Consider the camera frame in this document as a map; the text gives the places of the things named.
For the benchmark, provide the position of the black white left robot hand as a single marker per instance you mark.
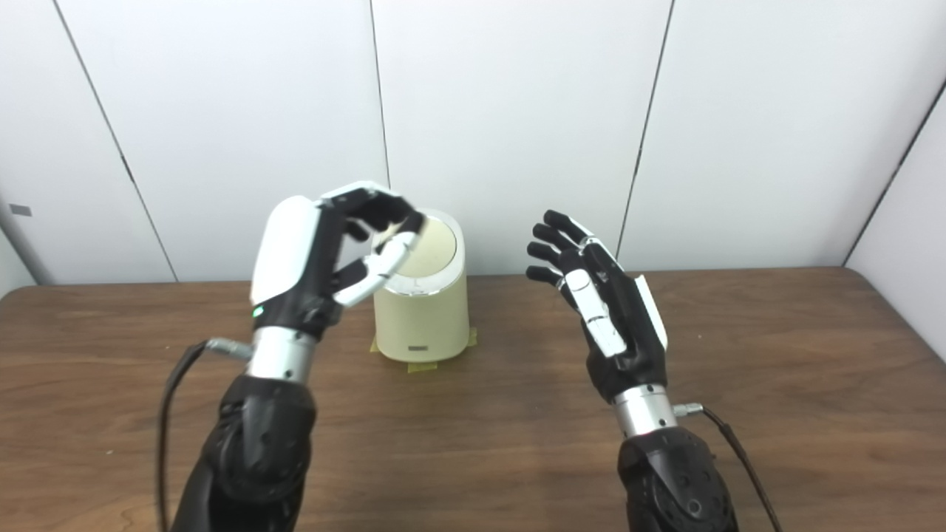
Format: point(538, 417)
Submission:
point(288, 258)

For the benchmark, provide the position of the cream round bin lid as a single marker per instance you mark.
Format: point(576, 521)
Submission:
point(432, 251)

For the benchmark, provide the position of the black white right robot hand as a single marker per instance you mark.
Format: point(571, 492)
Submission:
point(628, 347)

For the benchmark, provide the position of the cream-colored round bin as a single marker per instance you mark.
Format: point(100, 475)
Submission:
point(421, 325)

